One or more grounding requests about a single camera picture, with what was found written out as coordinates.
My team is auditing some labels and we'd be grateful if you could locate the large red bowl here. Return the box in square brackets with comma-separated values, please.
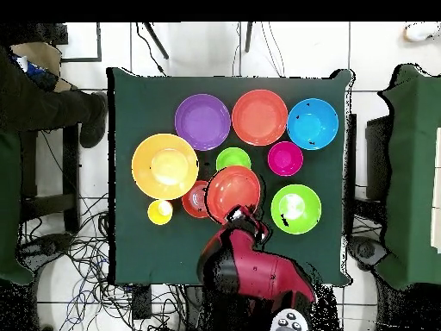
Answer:
[205, 165, 262, 223]
[231, 89, 289, 147]

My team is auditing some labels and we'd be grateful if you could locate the large green bowl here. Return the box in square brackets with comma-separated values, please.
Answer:
[270, 184, 323, 235]

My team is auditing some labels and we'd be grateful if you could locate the small green bowl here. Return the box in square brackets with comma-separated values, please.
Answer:
[215, 147, 252, 172]

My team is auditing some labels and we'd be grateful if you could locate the small red bowl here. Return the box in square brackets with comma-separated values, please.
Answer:
[181, 179, 210, 219]

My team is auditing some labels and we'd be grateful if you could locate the large orange bowl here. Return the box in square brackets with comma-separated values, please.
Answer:
[131, 133, 200, 201]

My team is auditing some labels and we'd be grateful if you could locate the purple bowl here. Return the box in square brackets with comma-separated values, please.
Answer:
[174, 93, 232, 152]

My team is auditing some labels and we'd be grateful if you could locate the yellow cup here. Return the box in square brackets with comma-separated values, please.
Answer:
[146, 198, 174, 226]

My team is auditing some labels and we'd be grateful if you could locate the pink bowl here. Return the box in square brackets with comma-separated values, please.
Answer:
[267, 141, 305, 178]

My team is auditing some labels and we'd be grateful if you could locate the dark green table cloth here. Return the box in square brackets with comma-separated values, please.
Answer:
[106, 66, 355, 288]

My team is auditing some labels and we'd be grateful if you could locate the blue bowl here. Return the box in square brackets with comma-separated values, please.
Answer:
[286, 97, 340, 152]

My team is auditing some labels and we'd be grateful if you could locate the black power box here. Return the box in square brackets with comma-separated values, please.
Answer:
[132, 284, 153, 321]

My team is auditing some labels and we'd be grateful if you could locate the black tripod leg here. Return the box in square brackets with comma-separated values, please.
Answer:
[142, 22, 170, 60]
[244, 22, 254, 53]

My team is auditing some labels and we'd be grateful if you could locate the green cloth covered table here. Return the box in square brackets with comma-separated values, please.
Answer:
[0, 130, 35, 285]
[376, 63, 441, 290]

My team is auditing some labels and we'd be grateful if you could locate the person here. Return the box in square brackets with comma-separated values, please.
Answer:
[0, 22, 109, 149]

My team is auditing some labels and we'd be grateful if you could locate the blue cloth bag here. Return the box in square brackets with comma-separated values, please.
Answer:
[11, 56, 58, 92]

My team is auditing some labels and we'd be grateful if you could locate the white board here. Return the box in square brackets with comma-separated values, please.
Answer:
[430, 127, 441, 254]

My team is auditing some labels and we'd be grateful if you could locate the brown cardboard box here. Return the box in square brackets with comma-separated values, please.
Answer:
[9, 42, 78, 93]

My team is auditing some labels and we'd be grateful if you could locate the tangle of floor cables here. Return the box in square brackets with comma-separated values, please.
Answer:
[18, 192, 187, 331]

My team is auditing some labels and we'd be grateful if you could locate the black stool frame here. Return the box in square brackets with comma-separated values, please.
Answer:
[18, 123, 80, 232]

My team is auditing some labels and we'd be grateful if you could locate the black cable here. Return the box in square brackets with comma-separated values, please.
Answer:
[135, 22, 167, 76]

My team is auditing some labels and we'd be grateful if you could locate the black floor frame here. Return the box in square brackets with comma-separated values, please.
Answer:
[59, 22, 103, 64]

